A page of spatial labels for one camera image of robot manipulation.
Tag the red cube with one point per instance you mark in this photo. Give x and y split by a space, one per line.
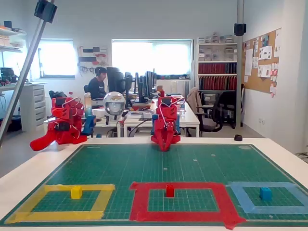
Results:
170 191

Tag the red leader arm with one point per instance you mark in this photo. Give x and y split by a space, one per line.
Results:
65 130

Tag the red follower robot arm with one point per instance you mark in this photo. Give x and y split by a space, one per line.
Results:
172 113

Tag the red tape square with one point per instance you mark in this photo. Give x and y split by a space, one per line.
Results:
178 214

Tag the yellow cube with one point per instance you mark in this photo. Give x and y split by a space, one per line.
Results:
76 193

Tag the blue cube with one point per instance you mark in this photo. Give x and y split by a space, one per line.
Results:
265 194

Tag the blue tape square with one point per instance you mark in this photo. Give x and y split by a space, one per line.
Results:
272 209

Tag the yellow tape square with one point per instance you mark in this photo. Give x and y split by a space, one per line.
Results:
55 215

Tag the green cutting mat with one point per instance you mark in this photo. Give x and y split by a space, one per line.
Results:
144 163

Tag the beige jacket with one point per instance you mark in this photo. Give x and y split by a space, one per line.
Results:
193 98

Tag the black computer monitor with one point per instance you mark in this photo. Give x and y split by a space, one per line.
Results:
115 79
149 81
128 84
140 86

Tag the black office chair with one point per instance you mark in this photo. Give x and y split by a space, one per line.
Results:
228 101
211 122

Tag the white helmet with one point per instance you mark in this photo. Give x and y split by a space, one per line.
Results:
114 98

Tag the black round knob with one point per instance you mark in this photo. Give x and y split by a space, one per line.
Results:
238 137

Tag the large bright window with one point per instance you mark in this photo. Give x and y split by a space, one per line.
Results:
168 57

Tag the seated person dark sweater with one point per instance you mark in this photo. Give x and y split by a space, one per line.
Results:
96 87

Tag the colourful drink bottle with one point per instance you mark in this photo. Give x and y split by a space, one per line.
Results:
88 106

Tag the white bookshelf red binders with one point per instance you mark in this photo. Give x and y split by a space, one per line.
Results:
216 68

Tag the cork pinboard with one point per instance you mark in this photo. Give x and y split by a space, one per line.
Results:
255 81

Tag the black bag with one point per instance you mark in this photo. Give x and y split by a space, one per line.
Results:
57 93

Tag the small bright window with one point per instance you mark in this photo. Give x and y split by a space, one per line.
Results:
57 57

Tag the black pole clamp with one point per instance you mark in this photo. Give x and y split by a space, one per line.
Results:
45 10
240 29

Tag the white drawer cabinet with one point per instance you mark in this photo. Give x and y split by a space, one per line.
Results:
29 108

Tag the green potted plant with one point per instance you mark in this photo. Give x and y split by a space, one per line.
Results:
303 156

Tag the black floor bin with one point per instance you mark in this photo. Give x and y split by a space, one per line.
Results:
14 124

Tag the black benchtop machine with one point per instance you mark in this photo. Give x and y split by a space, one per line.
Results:
7 74

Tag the red upright post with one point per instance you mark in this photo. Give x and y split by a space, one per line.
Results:
162 93

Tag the white wall outlet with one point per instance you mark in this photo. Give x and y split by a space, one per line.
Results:
261 121

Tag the wall tool rack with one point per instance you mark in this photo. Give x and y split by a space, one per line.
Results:
92 59

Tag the upright aluminium frame pole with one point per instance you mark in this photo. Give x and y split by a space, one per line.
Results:
240 72

